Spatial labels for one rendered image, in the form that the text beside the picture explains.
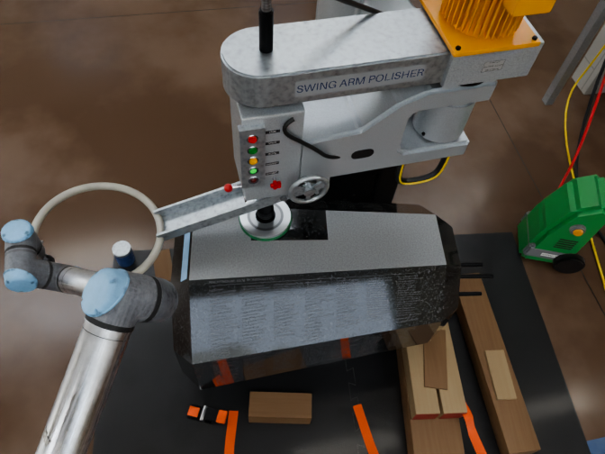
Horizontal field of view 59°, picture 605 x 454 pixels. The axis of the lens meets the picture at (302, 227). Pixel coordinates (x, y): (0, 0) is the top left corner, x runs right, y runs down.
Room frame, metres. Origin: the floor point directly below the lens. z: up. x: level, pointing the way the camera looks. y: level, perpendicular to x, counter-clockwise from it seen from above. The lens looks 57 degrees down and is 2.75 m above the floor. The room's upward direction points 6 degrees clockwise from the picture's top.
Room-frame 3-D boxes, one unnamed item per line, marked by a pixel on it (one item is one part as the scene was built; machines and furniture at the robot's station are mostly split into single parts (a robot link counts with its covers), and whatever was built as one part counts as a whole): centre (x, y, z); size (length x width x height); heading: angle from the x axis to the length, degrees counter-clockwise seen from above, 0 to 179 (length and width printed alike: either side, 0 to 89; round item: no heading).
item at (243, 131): (1.11, 0.19, 1.42); 0.08 x 0.03 x 0.28; 110
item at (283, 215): (1.24, 0.16, 0.89); 0.21 x 0.21 x 0.01
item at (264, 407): (0.68, 0.01, 0.07); 0.30 x 0.12 x 0.12; 95
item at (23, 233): (0.82, 0.89, 1.24); 0.10 x 0.09 x 0.12; 20
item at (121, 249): (1.42, 0.98, 0.08); 0.10 x 0.10 x 0.13
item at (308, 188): (1.17, 0.00, 1.24); 0.15 x 0.10 x 0.15; 110
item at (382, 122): (1.36, -0.21, 1.35); 0.74 x 0.23 x 0.49; 110
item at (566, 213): (1.84, -1.50, 0.43); 0.35 x 0.35 x 0.87; 86
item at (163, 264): (1.38, 0.75, 0.02); 0.25 x 0.10 x 0.01; 21
